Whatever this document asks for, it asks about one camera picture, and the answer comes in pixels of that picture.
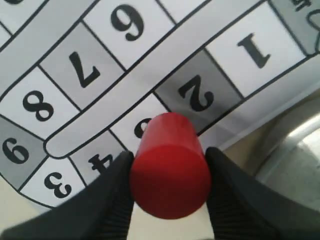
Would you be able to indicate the printed paper game board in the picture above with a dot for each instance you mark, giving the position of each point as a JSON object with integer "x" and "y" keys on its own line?
{"x": 81, "y": 79}

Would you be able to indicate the stainless steel bowl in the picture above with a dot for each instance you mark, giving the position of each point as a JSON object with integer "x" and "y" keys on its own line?
{"x": 284, "y": 153}

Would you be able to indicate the red cylinder game piece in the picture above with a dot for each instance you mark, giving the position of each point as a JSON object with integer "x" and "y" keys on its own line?
{"x": 170, "y": 178}

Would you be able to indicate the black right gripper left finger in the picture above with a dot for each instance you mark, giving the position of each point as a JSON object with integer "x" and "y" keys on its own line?
{"x": 102, "y": 211}

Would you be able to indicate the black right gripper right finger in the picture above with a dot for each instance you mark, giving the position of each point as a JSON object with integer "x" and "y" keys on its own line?
{"x": 242, "y": 208}

